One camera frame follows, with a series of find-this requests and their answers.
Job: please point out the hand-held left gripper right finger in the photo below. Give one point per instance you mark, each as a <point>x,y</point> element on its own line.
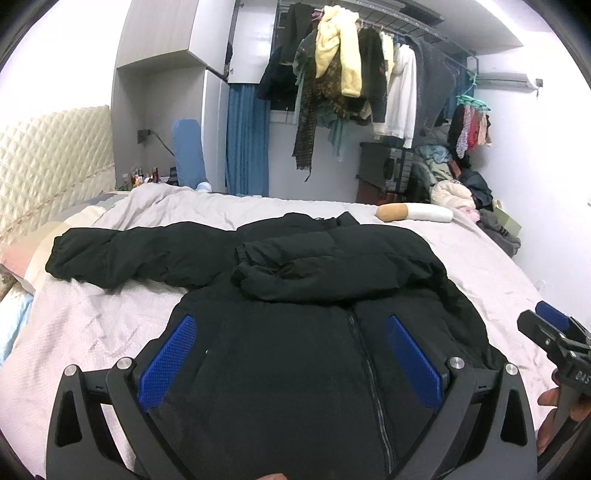
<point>413,367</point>

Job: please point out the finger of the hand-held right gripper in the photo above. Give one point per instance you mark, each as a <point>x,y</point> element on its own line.
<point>538,328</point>
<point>553,314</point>

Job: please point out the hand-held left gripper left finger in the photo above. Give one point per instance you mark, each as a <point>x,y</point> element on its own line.
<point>168,364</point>

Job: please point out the black padded jacket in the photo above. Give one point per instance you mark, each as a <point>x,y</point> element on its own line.
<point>295,360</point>

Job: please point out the pile of mixed clothes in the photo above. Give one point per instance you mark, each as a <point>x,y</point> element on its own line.
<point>461,189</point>

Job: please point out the green hanger with small clothes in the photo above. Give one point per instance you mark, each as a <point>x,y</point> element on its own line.
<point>471,122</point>

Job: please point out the metal clothes rack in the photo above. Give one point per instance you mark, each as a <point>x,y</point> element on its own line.
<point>415,25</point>

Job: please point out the person's right hand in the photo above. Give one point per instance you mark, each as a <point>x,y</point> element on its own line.
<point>545,429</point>

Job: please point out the bed with grey blanket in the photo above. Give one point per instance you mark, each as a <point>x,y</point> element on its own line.
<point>115,323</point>

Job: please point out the green box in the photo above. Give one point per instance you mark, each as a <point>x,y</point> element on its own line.
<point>508,217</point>

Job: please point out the tan and white bolster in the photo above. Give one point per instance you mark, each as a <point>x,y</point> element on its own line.
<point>415,213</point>

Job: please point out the light blue pillow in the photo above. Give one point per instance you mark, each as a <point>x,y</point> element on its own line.
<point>11,327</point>

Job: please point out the pink and cream pillow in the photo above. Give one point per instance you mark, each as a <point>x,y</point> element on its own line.
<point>27,258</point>

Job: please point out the group of cosmetic bottles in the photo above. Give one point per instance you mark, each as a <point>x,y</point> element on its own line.
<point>143,177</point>

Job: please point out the blue upright cushion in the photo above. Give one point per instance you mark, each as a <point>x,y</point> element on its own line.
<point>189,152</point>

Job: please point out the blue curtain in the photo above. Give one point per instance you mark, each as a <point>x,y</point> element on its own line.
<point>247,143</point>

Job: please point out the cream quilted headboard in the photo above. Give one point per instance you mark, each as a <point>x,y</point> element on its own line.
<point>46,161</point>

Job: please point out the white air conditioner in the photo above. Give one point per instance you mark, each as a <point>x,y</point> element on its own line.
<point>505,79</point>

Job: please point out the teal hanging garment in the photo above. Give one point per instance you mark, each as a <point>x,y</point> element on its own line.
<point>339,134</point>

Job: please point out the dark grey hanging coat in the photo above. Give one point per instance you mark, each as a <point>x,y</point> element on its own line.
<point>438,87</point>

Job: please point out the leopard print garment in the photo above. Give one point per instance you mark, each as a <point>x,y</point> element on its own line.
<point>307,124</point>

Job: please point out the white hoodie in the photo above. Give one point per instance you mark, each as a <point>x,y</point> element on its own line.
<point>401,92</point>

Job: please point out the black fleece garment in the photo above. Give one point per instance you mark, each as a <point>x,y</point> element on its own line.
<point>371,74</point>

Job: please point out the black hanging coat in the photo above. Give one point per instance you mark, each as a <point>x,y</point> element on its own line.
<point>277,78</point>

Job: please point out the yellow fleece jacket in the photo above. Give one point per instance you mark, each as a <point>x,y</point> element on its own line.
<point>339,50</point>

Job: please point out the grey wall cabinet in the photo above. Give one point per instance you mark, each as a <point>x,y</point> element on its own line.
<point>161,32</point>

